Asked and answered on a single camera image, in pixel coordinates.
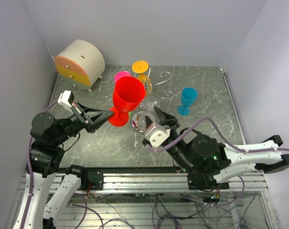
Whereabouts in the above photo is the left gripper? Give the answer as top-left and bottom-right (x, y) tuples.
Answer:
(52, 100), (114, 145)

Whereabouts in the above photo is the clear wine glass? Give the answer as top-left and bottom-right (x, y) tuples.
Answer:
(140, 96), (160, 111)

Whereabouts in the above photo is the red plastic wine glass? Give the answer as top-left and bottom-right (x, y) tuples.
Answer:
(108, 76), (146, 127)

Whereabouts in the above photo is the blue plastic wine glass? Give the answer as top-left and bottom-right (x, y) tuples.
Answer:
(178, 87), (198, 116)

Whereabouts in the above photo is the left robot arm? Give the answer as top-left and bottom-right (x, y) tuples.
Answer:
(13, 102), (114, 229)

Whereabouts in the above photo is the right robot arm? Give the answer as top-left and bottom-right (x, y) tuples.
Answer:
(143, 107), (289, 190)

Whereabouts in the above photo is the chrome wine glass rack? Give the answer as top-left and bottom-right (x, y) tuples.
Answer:
(131, 71), (173, 135)

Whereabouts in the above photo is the pink plastic wine glass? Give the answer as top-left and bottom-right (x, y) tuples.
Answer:
(114, 71), (132, 83)

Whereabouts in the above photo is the orange plastic wine glass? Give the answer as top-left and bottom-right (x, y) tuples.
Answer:
(132, 60), (152, 96)

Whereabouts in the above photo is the round mini drawer cabinet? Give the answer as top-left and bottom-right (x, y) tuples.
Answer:
(54, 39), (106, 92)

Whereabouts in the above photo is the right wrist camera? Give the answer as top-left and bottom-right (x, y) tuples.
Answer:
(142, 122), (171, 148)

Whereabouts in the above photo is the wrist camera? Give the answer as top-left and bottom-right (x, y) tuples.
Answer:
(142, 122), (171, 148)
(57, 90), (74, 113)

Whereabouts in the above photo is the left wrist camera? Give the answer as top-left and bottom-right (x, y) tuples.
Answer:
(57, 90), (74, 113)

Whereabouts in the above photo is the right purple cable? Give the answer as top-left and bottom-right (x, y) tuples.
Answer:
(148, 116), (289, 210)

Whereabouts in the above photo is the purple cable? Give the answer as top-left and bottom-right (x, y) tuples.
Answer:
(20, 101), (61, 229)
(148, 116), (289, 210)

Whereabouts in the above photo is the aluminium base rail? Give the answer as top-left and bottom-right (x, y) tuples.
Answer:
(15, 167), (269, 194)

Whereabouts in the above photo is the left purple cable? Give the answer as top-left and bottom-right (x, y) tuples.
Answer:
(20, 101), (61, 229)

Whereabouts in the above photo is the floor cable bundle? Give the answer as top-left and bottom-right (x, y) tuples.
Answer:
(63, 190), (259, 229)

